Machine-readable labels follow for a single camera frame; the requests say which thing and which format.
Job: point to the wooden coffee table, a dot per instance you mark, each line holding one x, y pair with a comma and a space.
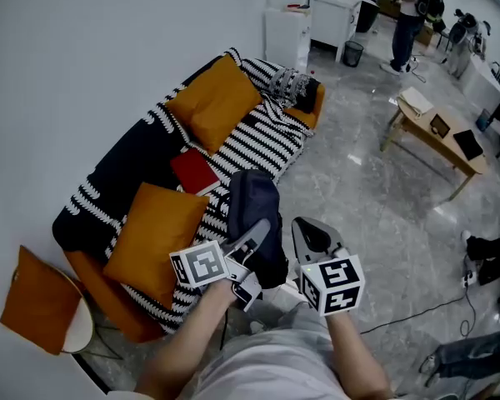
437, 144

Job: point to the person's left forearm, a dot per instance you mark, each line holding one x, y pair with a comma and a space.
179, 348

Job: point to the white cabinet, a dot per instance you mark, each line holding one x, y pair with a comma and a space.
285, 40

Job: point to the black tablet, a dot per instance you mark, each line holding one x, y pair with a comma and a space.
468, 144

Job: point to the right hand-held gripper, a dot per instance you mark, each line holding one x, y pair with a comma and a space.
335, 283

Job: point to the dark navy backpack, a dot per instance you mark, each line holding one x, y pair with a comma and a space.
254, 198

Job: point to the long white bench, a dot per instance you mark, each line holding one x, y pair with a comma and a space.
483, 81

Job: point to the black mesh waste bin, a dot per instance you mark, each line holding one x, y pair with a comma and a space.
353, 53

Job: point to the black plant pot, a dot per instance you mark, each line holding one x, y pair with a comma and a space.
366, 15

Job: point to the white power strip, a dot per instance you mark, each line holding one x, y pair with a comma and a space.
469, 279

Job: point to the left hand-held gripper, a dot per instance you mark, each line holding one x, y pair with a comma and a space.
200, 265

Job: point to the round white side table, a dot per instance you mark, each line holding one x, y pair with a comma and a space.
81, 327

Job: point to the blue bin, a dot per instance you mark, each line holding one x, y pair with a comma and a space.
483, 120

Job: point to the black white patterned throw blanket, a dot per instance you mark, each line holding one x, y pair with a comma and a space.
289, 81

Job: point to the white side desk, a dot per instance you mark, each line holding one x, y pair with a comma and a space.
333, 15

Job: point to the small brown picture frame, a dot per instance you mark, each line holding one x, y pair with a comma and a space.
440, 126

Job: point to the person's light grey clothing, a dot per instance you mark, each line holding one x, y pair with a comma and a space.
271, 365

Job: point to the orange cushion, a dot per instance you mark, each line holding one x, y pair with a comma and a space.
37, 302
154, 240
212, 102

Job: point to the black bag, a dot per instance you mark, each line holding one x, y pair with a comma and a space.
493, 256

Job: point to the red book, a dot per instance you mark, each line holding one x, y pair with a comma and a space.
193, 172

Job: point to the black white striped sofa cover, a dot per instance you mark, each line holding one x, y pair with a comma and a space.
125, 169

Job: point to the person's right forearm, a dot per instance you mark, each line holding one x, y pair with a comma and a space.
354, 356

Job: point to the white cloth bag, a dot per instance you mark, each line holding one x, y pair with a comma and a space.
416, 101

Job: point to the grey robot device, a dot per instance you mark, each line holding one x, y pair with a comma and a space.
461, 40

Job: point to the orange sofa seat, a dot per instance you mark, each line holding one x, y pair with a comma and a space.
112, 302

